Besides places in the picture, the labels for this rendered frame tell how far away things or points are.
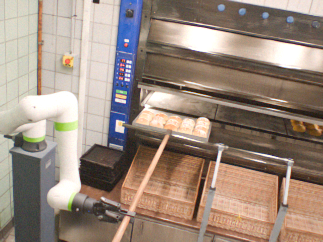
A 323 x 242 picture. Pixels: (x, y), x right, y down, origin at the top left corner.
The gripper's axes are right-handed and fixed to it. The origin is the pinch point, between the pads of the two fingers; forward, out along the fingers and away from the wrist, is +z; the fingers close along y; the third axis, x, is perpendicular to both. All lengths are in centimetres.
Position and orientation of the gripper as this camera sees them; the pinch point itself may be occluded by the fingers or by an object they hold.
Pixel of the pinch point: (127, 216)
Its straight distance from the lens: 177.5
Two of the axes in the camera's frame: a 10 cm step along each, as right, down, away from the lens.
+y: -1.4, 9.1, 4.0
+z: 9.7, 2.2, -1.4
